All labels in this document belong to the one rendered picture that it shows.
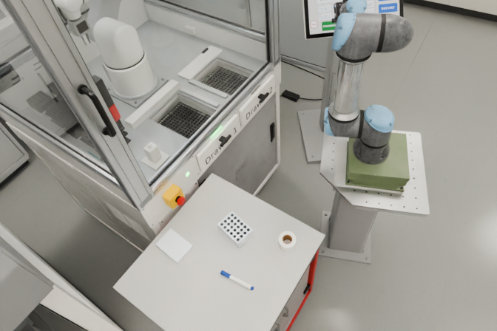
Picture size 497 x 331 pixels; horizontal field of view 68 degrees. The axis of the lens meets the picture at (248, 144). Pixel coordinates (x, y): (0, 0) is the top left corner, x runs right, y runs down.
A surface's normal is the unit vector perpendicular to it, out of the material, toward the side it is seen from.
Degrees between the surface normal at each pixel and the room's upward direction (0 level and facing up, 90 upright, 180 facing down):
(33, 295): 90
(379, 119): 7
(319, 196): 0
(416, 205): 0
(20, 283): 90
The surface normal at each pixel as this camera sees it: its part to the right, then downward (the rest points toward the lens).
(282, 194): -0.07, -0.63
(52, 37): 0.82, 0.40
